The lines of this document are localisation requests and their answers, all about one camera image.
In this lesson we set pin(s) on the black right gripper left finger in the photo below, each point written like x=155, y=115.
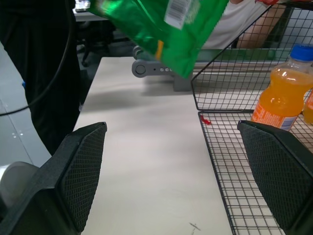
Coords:
x=73, y=176

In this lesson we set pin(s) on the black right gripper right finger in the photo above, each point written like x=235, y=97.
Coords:
x=276, y=171

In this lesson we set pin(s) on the green snack bag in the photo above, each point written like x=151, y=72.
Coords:
x=151, y=27

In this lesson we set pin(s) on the orange juice bottle blue cap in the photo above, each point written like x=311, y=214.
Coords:
x=281, y=98

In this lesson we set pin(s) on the silver robot body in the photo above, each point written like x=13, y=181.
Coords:
x=14, y=117

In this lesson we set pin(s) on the small red tag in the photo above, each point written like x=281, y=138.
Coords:
x=206, y=120

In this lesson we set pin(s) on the black office chair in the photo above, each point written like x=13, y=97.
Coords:
x=95, y=41

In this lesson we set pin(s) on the black robot torso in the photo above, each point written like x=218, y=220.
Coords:
x=39, y=36

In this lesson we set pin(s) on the person in white shirt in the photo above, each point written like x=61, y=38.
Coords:
x=234, y=22

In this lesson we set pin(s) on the grey background desk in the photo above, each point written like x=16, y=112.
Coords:
x=85, y=16

